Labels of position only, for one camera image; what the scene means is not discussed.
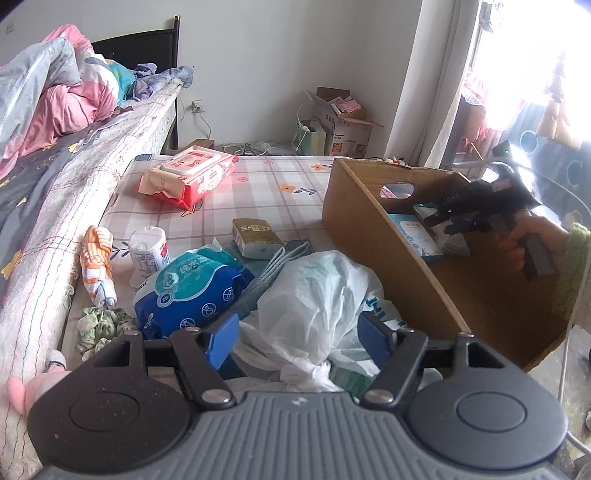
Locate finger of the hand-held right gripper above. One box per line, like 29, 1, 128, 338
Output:
424, 204, 462, 229
444, 215, 492, 237

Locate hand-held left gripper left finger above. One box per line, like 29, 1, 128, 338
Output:
95, 313, 241, 409

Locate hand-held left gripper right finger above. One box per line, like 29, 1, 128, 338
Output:
358, 311, 506, 407

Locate teal and white tissue packet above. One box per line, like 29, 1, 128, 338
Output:
413, 203, 472, 258

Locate plain brown cardboard box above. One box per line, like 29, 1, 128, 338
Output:
322, 158, 573, 372

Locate white plastic bag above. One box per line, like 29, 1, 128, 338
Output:
231, 251, 393, 393

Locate white yogurt cup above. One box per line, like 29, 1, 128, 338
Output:
128, 226, 171, 289

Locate person's right hand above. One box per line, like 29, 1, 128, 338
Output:
500, 211, 570, 274

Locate pale blue white packet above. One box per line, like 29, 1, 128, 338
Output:
387, 213, 445, 265

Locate blue wet wipes pack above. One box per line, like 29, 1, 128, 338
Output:
134, 247, 254, 340

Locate dark patterned clothing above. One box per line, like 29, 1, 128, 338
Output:
508, 102, 591, 227

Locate grey folded cloth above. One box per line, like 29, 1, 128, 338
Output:
249, 240, 311, 319

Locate pink hanging garment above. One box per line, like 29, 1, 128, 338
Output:
462, 69, 491, 139

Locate gold tissue pack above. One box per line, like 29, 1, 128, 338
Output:
231, 218, 284, 259

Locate green floral crumpled cloth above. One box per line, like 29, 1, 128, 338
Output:
76, 307, 137, 356

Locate open printed cardboard box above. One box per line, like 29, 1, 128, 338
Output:
305, 87, 384, 158

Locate pale green paper bag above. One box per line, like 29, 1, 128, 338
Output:
295, 119, 329, 156

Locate orange striped knotted cloth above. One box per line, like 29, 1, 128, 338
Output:
76, 224, 115, 309

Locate red wet wipes pack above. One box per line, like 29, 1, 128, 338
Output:
139, 145, 238, 210

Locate round pink plush toy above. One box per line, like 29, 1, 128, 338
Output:
7, 349, 70, 411

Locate blue crumpled clothes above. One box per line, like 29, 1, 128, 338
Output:
133, 62, 195, 100

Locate pink and grey quilt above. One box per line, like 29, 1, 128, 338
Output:
0, 25, 137, 181

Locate black bed headboard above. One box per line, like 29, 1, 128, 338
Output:
90, 16, 181, 153

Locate white cable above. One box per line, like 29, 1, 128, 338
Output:
558, 318, 591, 450

